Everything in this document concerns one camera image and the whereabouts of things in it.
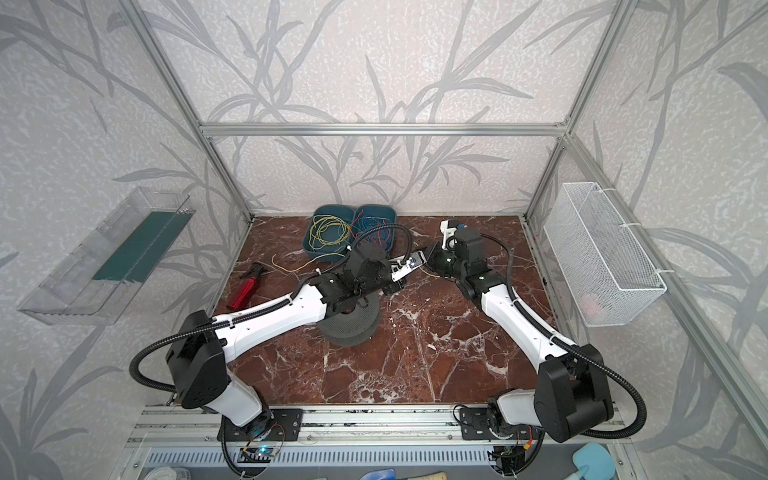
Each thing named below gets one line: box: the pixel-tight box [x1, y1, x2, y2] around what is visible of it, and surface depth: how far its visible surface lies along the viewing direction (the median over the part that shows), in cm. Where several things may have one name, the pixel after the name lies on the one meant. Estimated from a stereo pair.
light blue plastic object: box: [572, 442, 616, 480], surface depth 70 cm
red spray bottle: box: [226, 263, 264, 310], surface depth 98 cm
